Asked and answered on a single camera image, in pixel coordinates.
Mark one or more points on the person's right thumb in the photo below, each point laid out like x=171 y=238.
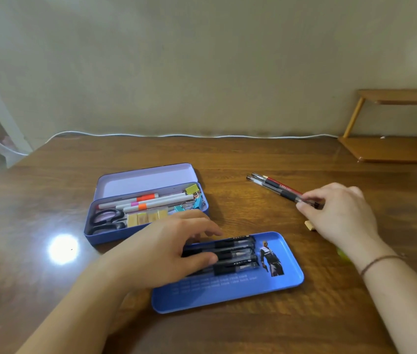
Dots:
x=306 y=211

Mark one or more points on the yellow binder clip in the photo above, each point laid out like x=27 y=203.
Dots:
x=192 y=189

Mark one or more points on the person's left forearm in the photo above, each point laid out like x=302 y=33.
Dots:
x=79 y=313

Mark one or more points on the black retractable pen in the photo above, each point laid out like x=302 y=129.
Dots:
x=267 y=181
x=278 y=190

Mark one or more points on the white marker with pink band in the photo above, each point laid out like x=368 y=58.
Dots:
x=156 y=200

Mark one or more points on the person's left hand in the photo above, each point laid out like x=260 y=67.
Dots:
x=153 y=254

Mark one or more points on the person's right hand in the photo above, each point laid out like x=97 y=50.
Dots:
x=345 y=217

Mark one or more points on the wooden desk shelf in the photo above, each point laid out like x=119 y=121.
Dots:
x=396 y=149

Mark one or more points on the blue tin tray with sticker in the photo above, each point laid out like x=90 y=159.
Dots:
x=230 y=291

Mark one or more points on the open blue tin pencil case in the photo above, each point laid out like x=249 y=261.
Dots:
x=134 y=180

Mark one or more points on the blue binder clip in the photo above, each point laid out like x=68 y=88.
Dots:
x=197 y=202

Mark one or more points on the teal binder clip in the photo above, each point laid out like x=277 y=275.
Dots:
x=179 y=208

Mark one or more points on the small yellow block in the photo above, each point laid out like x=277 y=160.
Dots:
x=132 y=220
x=162 y=213
x=153 y=216
x=142 y=218

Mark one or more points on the person's right forearm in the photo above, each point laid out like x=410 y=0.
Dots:
x=404 y=302

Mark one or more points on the small beige eraser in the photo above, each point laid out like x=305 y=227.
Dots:
x=309 y=225

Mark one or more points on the small yellow-green object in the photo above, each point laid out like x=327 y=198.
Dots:
x=342 y=253

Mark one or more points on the person's left thumb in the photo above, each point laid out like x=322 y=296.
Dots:
x=203 y=261

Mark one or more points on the black gel pen with cap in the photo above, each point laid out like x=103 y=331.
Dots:
x=239 y=261
x=238 y=254
x=238 y=269
x=236 y=240
x=230 y=246

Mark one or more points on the red retractable pen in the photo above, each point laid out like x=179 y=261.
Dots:
x=284 y=187

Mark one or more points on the white marker with orange band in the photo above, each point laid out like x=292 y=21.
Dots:
x=127 y=201
x=164 y=203

